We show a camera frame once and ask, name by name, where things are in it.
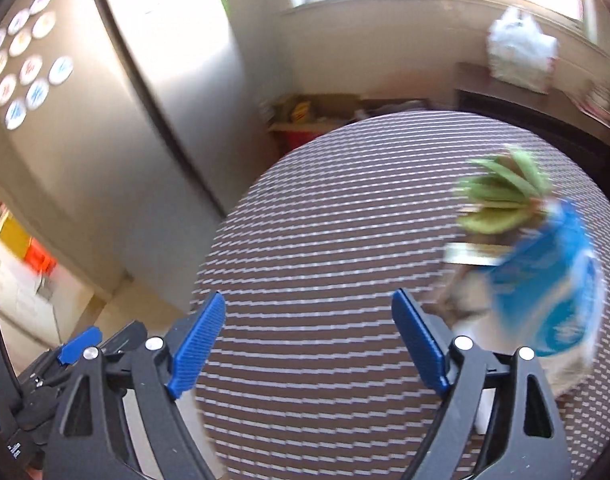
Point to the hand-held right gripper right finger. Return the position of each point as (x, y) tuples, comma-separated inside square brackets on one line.
[(420, 340)]

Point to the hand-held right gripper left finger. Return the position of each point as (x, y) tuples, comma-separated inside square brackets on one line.
[(197, 345)]

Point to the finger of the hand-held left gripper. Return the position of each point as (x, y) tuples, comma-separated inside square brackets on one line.
[(80, 345), (125, 337)]

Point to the orange plastic container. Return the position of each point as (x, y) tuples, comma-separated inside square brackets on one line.
[(40, 256)]

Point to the yellow plastic container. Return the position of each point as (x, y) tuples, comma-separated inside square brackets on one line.
[(14, 237)]

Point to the blue white milk carton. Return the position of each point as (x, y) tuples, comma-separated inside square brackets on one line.
[(550, 280)]

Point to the green leafy bunch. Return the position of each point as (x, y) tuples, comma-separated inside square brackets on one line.
[(505, 190)]

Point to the silver refrigerator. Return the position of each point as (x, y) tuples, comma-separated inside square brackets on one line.
[(110, 110)]

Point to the red storage box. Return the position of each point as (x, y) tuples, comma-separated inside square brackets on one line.
[(302, 139)]

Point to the open cardboard box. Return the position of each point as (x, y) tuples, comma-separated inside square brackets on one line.
[(345, 107)]

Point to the small yellow box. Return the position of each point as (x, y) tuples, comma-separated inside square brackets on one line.
[(301, 111)]

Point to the dark wooden sideboard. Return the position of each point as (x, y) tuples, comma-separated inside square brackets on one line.
[(535, 110)]

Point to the group of round fridge magnets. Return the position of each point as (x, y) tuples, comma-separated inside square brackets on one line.
[(30, 60)]

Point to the row of books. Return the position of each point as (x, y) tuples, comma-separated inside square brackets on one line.
[(602, 102)]

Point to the white plastic bag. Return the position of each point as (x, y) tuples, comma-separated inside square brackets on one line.
[(522, 50)]

